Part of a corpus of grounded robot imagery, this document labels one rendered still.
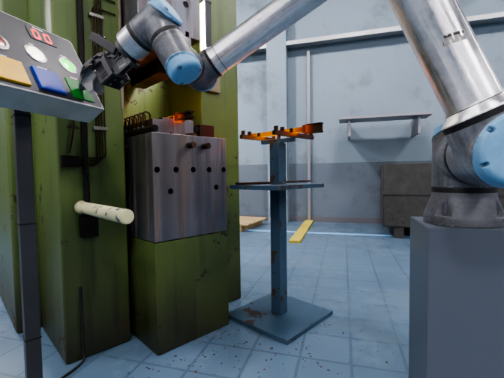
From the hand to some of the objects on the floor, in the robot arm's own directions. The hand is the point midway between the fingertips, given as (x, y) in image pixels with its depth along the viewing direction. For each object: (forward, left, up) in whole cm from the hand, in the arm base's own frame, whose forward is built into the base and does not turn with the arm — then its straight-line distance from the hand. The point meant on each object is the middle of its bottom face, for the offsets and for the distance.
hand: (82, 85), depth 95 cm
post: (+14, +8, -102) cm, 104 cm away
